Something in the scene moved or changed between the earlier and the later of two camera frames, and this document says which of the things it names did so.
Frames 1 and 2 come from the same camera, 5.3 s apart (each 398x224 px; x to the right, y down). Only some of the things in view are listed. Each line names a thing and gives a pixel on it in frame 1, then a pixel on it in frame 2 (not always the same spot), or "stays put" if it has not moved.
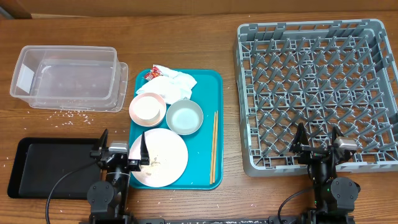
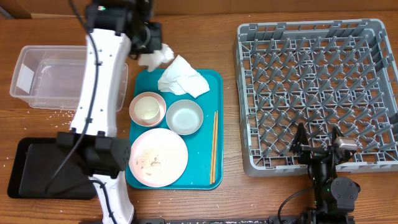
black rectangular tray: [38, 162] stays put
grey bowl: [185, 117] stays put
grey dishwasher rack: [323, 74] stays put
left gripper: [143, 153] to [155, 28]
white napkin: [171, 86] to [180, 78]
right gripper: [311, 152] stays put
